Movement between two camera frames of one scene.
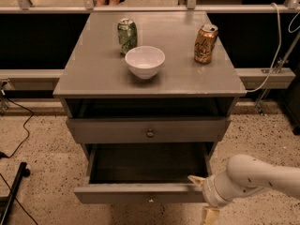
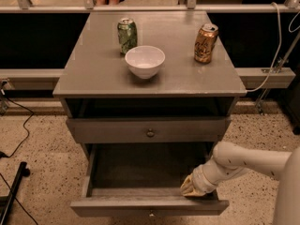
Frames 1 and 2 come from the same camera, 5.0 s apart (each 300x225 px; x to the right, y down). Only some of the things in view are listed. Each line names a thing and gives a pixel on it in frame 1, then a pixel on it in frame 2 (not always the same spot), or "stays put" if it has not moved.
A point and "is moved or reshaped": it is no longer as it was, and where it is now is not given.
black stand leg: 23,171 stays put
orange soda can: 205,41 stays put
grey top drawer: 142,130 stays put
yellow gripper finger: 211,216 → 193,193
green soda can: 127,35 stays put
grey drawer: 155,172 is moved or reshaped
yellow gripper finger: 199,181 → 187,187
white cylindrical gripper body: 210,189 → 199,181
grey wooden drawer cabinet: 149,97 stays put
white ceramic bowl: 144,61 stays put
